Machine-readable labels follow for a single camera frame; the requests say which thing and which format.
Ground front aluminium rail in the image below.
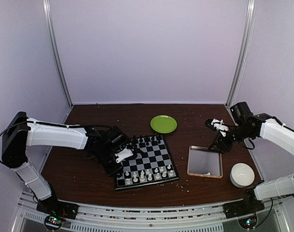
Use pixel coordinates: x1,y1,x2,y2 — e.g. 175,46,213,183
10,191,293,232

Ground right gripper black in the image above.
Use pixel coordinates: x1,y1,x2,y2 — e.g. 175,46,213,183
208,124,253,154

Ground white chess piece tall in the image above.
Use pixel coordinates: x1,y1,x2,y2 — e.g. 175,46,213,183
147,174,153,181

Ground white bowl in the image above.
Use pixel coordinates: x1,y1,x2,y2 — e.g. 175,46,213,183
230,163,255,188

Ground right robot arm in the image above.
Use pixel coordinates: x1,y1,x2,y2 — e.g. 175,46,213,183
205,101,294,214

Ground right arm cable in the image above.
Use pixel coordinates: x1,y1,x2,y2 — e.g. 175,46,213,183
243,139,256,150

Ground aluminium frame post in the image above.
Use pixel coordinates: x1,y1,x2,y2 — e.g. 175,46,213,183
225,0,257,108
42,0,73,108

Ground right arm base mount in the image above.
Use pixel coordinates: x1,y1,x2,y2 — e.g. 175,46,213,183
223,200,265,230

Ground right aluminium frame post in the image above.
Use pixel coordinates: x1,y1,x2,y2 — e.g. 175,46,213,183
225,0,257,108

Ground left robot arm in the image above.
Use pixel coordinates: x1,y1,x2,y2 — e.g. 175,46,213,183
0,112,133,215

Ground metal wooden tray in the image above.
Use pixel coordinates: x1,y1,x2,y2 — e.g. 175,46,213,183
187,145,223,179

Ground left aluminium frame post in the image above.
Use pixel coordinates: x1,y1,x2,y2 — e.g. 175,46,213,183
42,0,73,108

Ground green plate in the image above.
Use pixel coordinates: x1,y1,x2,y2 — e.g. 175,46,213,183
150,115,178,134

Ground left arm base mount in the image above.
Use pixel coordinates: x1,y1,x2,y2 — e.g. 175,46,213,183
36,202,79,231

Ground black white chessboard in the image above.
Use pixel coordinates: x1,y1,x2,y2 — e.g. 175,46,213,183
114,134,180,191

